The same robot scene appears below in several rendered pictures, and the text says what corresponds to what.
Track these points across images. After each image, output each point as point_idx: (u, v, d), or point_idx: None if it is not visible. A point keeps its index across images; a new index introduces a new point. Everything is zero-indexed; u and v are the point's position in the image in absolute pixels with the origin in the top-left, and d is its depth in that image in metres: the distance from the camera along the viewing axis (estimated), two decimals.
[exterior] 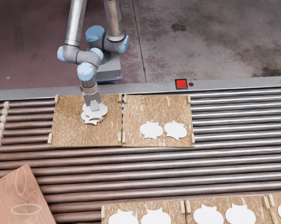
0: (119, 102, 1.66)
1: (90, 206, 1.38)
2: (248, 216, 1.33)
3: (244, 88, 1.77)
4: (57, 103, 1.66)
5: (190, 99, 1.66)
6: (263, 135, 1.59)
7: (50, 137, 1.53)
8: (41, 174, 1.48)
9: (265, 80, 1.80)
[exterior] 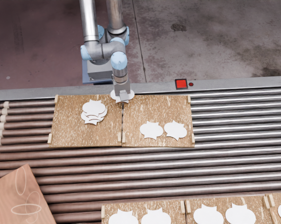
0: None
1: (90, 206, 1.38)
2: (248, 216, 1.33)
3: (244, 88, 1.77)
4: (57, 103, 1.66)
5: (190, 99, 1.66)
6: (263, 135, 1.59)
7: (50, 137, 1.53)
8: (41, 174, 1.48)
9: (265, 80, 1.80)
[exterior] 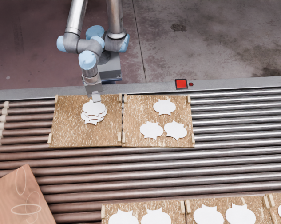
0: (119, 102, 1.66)
1: (90, 206, 1.38)
2: (248, 216, 1.33)
3: (244, 88, 1.77)
4: (57, 103, 1.66)
5: (190, 99, 1.66)
6: (263, 135, 1.59)
7: (50, 137, 1.53)
8: (41, 174, 1.48)
9: (265, 80, 1.80)
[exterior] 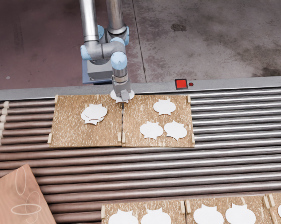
0: None
1: (90, 206, 1.38)
2: (248, 216, 1.33)
3: (244, 88, 1.77)
4: (57, 103, 1.66)
5: (190, 99, 1.66)
6: (263, 135, 1.59)
7: (50, 137, 1.53)
8: (41, 174, 1.48)
9: (265, 80, 1.80)
